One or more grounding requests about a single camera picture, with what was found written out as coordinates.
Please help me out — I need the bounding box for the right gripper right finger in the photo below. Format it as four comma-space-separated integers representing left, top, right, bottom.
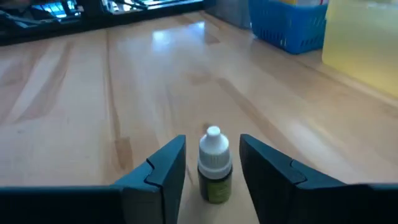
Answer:
239, 133, 398, 224

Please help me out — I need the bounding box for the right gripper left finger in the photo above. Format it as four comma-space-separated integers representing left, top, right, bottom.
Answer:
0, 134, 187, 224

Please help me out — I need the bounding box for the white-capped dark dropper bottle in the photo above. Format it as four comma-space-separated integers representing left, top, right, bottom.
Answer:
197, 125, 233, 205

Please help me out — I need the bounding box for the blue plastic bin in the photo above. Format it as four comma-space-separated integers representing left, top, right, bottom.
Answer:
248, 0, 329, 55

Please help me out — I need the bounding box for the yellow translucent plastic bin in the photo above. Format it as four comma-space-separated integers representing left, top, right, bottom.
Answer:
322, 0, 398, 98

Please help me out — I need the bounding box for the grey translucent plastic bin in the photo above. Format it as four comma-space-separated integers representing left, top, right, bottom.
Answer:
203, 0, 253, 29

